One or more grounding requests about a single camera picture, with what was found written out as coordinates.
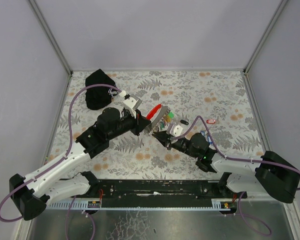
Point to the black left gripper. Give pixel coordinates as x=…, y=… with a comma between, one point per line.
x=139, y=124

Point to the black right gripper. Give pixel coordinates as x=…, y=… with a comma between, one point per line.
x=168, y=141

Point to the key with black cap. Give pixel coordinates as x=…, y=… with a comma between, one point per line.
x=184, y=122

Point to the red key tag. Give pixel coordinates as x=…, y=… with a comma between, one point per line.
x=210, y=121

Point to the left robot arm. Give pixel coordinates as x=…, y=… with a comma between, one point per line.
x=33, y=192

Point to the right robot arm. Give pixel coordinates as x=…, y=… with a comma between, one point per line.
x=269, y=173

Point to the green key tag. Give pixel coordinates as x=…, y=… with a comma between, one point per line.
x=170, y=115

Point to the blue key tag right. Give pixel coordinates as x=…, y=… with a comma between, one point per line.
x=210, y=140

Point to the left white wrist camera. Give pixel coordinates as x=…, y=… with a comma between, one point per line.
x=130, y=103

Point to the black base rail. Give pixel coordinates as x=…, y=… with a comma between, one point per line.
x=159, y=193

